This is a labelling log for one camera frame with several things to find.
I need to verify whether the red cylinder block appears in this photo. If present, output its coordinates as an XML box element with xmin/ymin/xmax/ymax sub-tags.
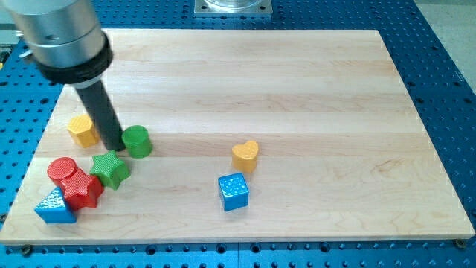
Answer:
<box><xmin>47</xmin><ymin>157</ymin><xmax>78</xmax><ymax>186</ymax></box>

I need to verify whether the red star block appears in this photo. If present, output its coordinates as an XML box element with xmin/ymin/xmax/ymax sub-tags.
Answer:
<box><xmin>59</xmin><ymin>170</ymin><xmax>104</xmax><ymax>211</ymax></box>

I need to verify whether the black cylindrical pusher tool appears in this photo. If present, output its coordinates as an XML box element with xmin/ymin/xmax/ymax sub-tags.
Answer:
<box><xmin>75</xmin><ymin>80</ymin><xmax>126</xmax><ymax>151</ymax></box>

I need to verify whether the wooden board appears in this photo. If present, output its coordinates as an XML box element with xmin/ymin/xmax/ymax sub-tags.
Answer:
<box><xmin>1</xmin><ymin>29</ymin><xmax>475</xmax><ymax>245</ymax></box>

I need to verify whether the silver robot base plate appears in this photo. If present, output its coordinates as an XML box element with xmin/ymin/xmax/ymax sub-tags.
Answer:
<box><xmin>193</xmin><ymin>0</ymin><xmax>273</xmax><ymax>17</ymax></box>

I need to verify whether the green star block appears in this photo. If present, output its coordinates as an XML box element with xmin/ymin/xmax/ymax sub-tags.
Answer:
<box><xmin>89</xmin><ymin>150</ymin><xmax>130</xmax><ymax>191</ymax></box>

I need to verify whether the yellow heart block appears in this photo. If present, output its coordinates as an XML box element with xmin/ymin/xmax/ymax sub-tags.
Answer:
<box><xmin>231</xmin><ymin>141</ymin><xmax>260</xmax><ymax>173</ymax></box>

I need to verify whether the green cylinder block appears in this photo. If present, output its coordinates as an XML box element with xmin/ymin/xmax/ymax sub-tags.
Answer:
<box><xmin>121</xmin><ymin>125</ymin><xmax>152</xmax><ymax>159</ymax></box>

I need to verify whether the blue cube block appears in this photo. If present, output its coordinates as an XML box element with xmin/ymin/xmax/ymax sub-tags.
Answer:
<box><xmin>218</xmin><ymin>173</ymin><xmax>249</xmax><ymax>211</ymax></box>

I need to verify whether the blue perforated metal table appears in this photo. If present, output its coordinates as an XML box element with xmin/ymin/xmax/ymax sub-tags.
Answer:
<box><xmin>1</xmin><ymin>0</ymin><xmax>475</xmax><ymax>267</ymax></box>

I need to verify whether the blue triangle block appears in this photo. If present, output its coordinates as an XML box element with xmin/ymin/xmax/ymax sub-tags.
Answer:
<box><xmin>34</xmin><ymin>187</ymin><xmax>77</xmax><ymax>224</ymax></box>

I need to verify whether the yellow hexagon block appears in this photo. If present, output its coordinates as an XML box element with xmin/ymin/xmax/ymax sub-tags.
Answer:
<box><xmin>67</xmin><ymin>114</ymin><xmax>100</xmax><ymax>148</ymax></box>

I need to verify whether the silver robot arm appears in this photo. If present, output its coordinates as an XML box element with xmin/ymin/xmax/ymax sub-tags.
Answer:
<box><xmin>1</xmin><ymin>0</ymin><xmax>113</xmax><ymax>89</ymax></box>

